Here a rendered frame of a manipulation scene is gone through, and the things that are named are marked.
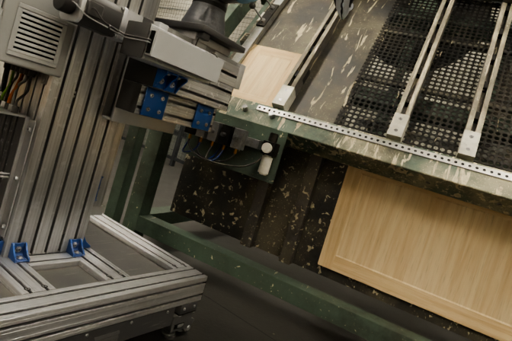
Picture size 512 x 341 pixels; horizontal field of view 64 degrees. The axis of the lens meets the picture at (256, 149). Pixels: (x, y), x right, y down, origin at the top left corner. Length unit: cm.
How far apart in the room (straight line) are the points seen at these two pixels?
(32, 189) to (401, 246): 148
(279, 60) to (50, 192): 133
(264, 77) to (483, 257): 128
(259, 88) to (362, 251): 92
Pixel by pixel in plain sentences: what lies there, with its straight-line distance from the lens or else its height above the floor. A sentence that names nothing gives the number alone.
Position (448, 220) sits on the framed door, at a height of 65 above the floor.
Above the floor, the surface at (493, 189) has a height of 82.
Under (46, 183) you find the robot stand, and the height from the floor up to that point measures 45.
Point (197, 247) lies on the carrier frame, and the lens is 207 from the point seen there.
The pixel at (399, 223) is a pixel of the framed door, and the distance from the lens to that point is 199.
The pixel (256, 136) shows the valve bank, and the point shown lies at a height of 75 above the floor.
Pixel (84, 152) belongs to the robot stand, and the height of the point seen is 56.
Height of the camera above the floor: 78
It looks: 3 degrees down
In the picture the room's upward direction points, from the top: 17 degrees clockwise
